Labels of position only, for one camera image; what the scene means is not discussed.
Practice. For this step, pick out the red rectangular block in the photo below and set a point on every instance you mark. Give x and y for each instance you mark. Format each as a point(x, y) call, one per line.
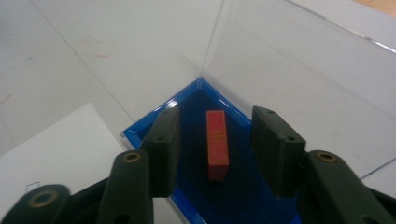
point(217, 144)

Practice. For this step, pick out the white paper sheet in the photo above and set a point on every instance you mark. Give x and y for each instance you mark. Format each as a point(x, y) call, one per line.
point(65, 155)

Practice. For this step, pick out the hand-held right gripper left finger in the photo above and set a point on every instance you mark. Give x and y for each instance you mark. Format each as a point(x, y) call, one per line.
point(163, 152)

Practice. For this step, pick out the clear box with blue base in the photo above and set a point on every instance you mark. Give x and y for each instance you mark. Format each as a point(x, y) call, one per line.
point(243, 199)

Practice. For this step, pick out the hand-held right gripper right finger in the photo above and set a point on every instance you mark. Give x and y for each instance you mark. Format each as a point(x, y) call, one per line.
point(277, 152)

